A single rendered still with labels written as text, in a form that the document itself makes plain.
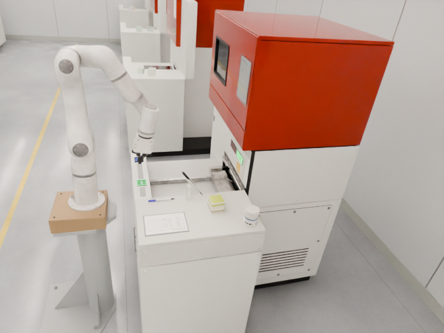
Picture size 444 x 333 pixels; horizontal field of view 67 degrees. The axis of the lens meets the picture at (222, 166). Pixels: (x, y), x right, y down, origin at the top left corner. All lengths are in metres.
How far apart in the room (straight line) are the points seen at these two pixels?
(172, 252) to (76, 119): 0.77
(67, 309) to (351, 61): 2.32
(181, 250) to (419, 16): 2.40
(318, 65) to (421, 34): 1.36
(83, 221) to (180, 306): 0.68
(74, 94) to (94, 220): 0.65
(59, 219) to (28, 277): 1.10
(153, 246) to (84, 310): 1.11
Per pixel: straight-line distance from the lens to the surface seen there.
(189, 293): 1.91
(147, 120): 1.76
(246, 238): 1.72
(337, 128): 2.02
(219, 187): 2.11
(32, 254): 3.11
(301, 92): 1.80
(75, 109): 1.72
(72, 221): 1.90
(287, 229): 2.32
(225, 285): 1.94
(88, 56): 1.69
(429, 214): 2.96
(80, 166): 1.84
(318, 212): 2.34
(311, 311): 2.72
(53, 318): 2.64
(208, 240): 1.65
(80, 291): 2.54
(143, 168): 2.13
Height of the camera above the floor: 2.09
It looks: 31 degrees down
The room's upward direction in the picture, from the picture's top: 6 degrees clockwise
